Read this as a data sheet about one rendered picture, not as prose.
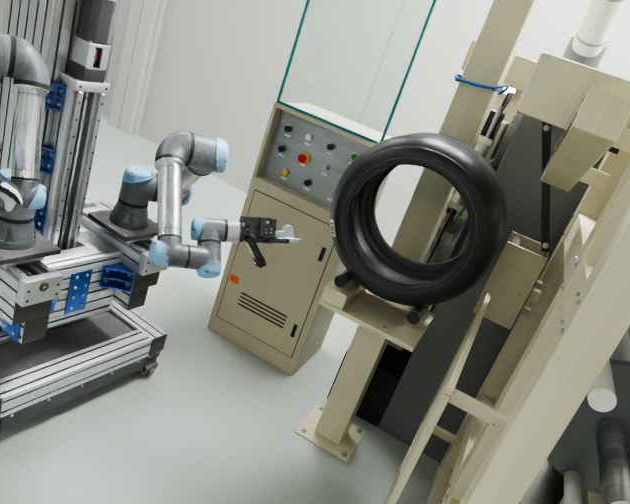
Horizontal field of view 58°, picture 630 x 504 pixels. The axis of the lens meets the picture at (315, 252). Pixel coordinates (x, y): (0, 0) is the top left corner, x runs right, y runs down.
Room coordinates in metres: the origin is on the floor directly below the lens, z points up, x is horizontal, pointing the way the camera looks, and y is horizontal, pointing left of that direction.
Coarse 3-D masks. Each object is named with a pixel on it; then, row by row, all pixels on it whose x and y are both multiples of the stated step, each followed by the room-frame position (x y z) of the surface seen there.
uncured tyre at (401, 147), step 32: (384, 160) 1.83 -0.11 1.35; (416, 160) 1.80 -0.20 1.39; (448, 160) 1.78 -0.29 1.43; (480, 160) 1.89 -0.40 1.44; (352, 192) 1.85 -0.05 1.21; (480, 192) 1.75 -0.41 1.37; (352, 224) 2.07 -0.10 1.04; (480, 224) 1.73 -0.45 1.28; (352, 256) 1.83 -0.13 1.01; (384, 256) 2.07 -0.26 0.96; (480, 256) 1.72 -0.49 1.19; (384, 288) 1.79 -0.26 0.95; (416, 288) 1.75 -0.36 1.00; (448, 288) 1.73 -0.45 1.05
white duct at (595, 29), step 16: (592, 0) 2.50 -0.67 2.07; (608, 0) 2.43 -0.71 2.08; (624, 0) 2.43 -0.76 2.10; (592, 16) 2.50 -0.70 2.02; (608, 16) 2.47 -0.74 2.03; (576, 32) 2.60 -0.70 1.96; (592, 32) 2.52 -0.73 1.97; (608, 32) 2.52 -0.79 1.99; (576, 48) 2.59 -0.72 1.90; (592, 48) 2.56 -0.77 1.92
